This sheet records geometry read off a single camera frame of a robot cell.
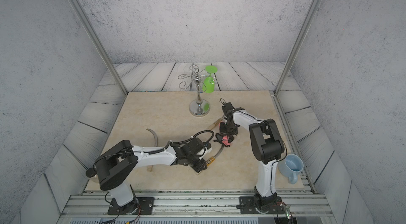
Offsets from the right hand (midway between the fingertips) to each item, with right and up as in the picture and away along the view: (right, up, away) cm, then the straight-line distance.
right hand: (224, 135), depth 96 cm
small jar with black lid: (-64, -14, -22) cm, 69 cm away
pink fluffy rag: (0, -2, -5) cm, 5 cm away
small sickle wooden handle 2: (-5, +7, +6) cm, 10 cm away
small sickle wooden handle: (-9, -12, -11) cm, 18 cm away
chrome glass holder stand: (-17, +16, +15) cm, 28 cm away
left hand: (-10, -15, -13) cm, 22 cm away
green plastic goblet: (-9, +32, +2) cm, 34 cm away
